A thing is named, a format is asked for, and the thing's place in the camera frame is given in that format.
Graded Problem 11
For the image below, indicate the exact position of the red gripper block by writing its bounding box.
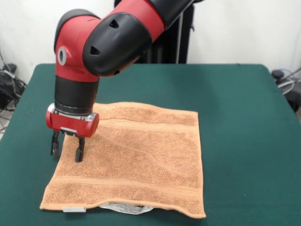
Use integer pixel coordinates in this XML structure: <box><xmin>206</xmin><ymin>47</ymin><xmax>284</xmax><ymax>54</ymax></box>
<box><xmin>45</xmin><ymin>103</ymin><xmax>100</xmax><ymax>163</ymax></box>

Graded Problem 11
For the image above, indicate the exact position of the tan terry towel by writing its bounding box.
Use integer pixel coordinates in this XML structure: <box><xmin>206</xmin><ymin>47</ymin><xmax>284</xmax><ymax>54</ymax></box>
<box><xmin>39</xmin><ymin>101</ymin><xmax>207</xmax><ymax>219</ymax></box>

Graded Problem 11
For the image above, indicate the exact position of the dark green table cloth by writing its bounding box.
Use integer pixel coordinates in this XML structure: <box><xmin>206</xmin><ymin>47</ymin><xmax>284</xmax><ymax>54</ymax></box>
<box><xmin>0</xmin><ymin>63</ymin><xmax>301</xmax><ymax>226</ymax></box>

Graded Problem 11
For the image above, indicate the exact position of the black cable tangle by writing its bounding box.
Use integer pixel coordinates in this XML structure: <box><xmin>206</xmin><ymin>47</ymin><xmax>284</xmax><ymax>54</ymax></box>
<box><xmin>272</xmin><ymin>68</ymin><xmax>301</xmax><ymax>95</ymax></box>
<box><xmin>0</xmin><ymin>50</ymin><xmax>28</xmax><ymax>132</ymax></box>

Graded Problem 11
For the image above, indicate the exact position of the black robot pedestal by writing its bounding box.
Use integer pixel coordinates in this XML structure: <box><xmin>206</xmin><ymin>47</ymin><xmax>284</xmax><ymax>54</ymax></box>
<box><xmin>114</xmin><ymin>0</ymin><xmax>196</xmax><ymax>64</ymax></box>

